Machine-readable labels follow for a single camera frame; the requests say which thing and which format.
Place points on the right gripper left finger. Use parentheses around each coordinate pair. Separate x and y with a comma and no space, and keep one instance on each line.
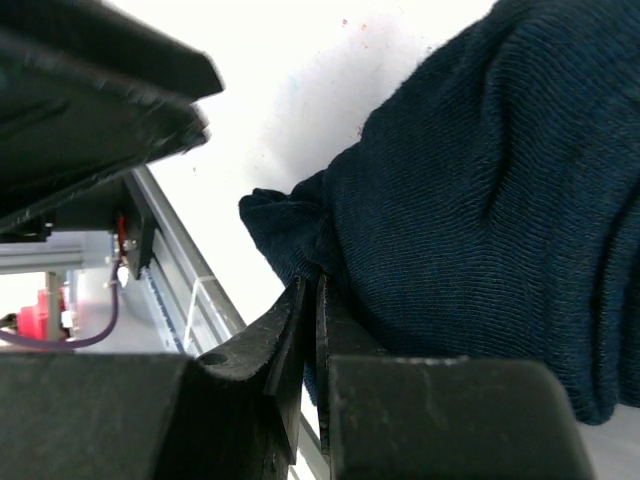
(231,413)

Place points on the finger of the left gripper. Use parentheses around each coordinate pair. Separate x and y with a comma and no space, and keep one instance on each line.
(86,93)

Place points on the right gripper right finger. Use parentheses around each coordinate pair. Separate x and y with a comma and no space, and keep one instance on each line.
(387,417)

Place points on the dark navy sock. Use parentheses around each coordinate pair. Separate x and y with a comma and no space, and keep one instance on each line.
(490,207)

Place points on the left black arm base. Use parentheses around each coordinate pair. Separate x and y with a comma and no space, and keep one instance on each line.
(80,232)

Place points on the aluminium table frame rail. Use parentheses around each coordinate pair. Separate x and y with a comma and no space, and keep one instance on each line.
(176,306)

